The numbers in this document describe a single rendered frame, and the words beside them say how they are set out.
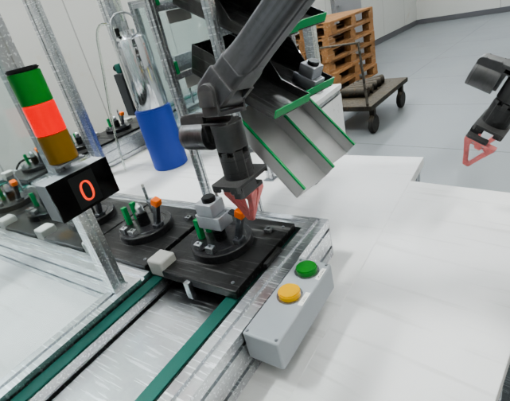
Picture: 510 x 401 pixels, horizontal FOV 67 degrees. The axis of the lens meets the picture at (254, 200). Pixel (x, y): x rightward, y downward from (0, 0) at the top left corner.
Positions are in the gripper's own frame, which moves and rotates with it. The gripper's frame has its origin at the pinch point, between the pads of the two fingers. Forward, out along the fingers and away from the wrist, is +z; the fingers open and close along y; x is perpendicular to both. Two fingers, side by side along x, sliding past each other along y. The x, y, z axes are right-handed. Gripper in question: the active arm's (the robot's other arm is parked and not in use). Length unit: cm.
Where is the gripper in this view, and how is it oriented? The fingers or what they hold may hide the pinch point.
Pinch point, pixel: (251, 216)
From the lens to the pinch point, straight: 76.6
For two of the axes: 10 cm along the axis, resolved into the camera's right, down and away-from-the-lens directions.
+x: 8.2, 0.7, -5.6
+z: 2.2, 8.7, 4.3
